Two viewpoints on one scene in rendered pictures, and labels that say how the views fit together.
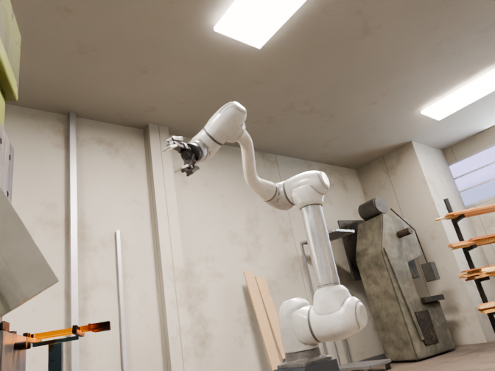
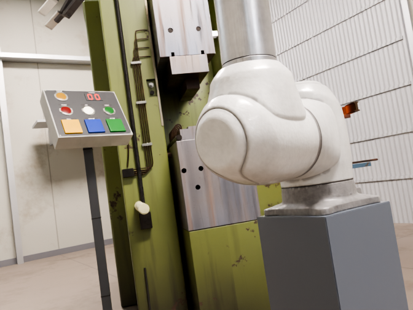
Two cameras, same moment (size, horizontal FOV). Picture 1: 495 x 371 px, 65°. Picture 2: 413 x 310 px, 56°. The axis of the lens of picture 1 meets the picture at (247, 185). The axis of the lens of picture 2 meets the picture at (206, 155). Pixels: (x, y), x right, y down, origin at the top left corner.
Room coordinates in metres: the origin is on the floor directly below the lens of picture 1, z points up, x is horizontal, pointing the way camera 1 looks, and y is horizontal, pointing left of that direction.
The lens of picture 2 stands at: (1.76, -0.98, 0.69)
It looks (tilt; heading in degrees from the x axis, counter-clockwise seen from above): 4 degrees up; 98
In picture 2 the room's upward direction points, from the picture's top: 8 degrees counter-clockwise
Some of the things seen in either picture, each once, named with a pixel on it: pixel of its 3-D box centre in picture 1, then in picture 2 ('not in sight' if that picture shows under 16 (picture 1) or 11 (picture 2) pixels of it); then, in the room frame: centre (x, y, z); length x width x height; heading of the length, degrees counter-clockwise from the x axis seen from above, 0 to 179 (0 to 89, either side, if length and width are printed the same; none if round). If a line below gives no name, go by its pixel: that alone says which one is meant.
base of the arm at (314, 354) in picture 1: (300, 357); (324, 195); (1.87, -0.09, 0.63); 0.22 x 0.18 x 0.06; 41
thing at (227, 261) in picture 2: not in sight; (219, 262); (1.41, 1.23, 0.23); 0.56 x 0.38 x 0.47; 111
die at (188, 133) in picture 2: not in sight; (192, 137); (1.37, 1.20, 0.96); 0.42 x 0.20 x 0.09; 111
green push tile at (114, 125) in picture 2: not in sight; (115, 125); (1.11, 0.71, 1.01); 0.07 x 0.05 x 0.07; 46
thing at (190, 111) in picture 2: not in sight; (181, 82); (1.29, 1.52, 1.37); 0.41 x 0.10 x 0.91; 21
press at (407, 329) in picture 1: (397, 274); not in sight; (6.78, -2.21, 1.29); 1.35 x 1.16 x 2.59; 131
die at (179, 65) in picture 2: not in sight; (183, 75); (1.37, 1.20, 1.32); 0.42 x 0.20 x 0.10; 111
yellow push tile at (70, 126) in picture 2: not in sight; (71, 127); (0.97, 0.57, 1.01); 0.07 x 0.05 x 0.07; 46
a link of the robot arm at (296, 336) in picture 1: (298, 323); (306, 133); (1.85, -0.11, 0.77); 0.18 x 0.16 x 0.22; 57
